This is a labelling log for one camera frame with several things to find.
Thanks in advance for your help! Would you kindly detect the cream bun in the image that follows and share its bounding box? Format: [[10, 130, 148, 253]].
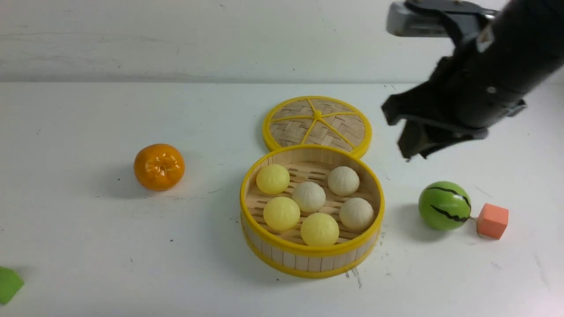
[[327, 166, 360, 196], [292, 182, 326, 213], [339, 197, 375, 231]]

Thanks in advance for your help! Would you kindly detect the yellow bun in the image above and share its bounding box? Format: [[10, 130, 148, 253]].
[[263, 197, 301, 232], [300, 213, 340, 247], [256, 164, 290, 195]]

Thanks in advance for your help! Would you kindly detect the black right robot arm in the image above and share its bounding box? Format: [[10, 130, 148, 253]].
[[382, 0, 564, 160]]

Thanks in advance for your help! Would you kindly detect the bamboo steamer tray yellow rim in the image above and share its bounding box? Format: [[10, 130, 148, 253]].
[[239, 144, 385, 278]]

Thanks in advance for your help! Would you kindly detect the woven bamboo steamer lid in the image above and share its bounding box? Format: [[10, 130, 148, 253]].
[[261, 96, 372, 158]]

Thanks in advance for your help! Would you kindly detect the orange foam cube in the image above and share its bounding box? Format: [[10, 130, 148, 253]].
[[477, 203, 509, 240]]

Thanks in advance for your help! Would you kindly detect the orange toy tangerine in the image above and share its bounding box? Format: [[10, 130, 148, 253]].
[[134, 143, 186, 191]]

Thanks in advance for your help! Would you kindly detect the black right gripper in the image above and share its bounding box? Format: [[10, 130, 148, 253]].
[[382, 0, 563, 161]]

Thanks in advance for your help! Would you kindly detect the cream bun bottom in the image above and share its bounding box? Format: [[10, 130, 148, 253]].
[[339, 197, 375, 231]]

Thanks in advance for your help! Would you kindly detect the green foam block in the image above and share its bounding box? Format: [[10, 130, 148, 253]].
[[0, 267, 24, 305]]

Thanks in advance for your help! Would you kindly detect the green toy watermelon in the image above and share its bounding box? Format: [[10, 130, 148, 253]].
[[418, 181, 471, 231]]

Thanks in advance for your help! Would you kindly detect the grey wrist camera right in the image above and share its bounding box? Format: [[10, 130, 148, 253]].
[[386, 0, 499, 39]]

